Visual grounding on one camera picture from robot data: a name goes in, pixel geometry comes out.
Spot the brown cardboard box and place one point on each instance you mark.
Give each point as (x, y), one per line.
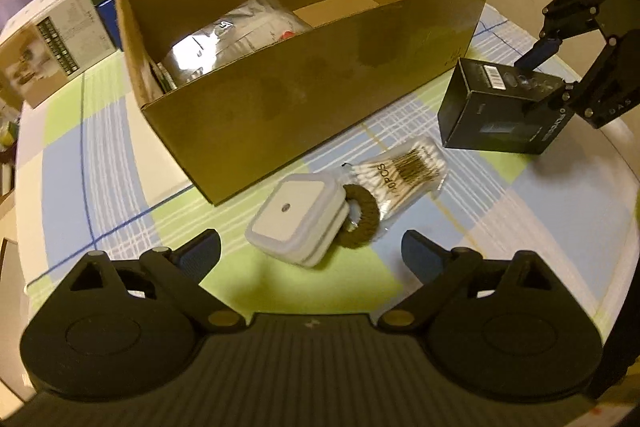
(238, 124)

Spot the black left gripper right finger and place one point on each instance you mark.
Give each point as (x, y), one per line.
(451, 275)

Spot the white square night light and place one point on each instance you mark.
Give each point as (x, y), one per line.
(299, 220)

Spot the blue flat box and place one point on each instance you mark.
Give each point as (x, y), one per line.
(107, 11)

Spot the black product box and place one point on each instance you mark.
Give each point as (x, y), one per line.
(499, 108)

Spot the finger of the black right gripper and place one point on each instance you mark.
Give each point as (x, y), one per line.
(539, 53)
(559, 97)

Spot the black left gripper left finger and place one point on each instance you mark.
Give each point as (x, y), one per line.
(155, 293)

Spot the cotton swab bag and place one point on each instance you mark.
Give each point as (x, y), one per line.
(399, 176)

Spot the checked tablecloth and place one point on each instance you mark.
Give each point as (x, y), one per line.
(91, 174)

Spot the white appliance box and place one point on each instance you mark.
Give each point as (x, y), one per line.
(48, 43)

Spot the silver foil bag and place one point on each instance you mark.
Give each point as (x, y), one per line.
(251, 26)

